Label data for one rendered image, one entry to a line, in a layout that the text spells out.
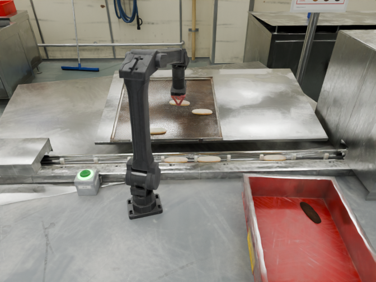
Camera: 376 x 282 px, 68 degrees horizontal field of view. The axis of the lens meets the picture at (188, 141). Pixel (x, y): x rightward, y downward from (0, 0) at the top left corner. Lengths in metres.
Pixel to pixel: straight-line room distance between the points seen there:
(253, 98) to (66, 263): 1.12
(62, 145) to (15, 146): 0.21
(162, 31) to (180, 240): 4.10
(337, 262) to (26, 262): 0.93
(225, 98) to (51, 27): 3.99
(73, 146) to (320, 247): 1.10
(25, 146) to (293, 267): 1.09
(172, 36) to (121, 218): 4.00
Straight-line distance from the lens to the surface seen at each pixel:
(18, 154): 1.29
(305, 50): 2.00
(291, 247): 0.99
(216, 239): 0.96
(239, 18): 4.50
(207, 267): 0.90
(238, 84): 1.61
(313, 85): 3.12
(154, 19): 4.73
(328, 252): 1.02
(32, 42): 4.73
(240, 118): 1.38
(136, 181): 0.95
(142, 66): 0.79
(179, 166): 1.14
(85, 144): 1.42
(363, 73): 1.25
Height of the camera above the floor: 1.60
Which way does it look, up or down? 35 degrees down
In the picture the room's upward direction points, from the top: straight up
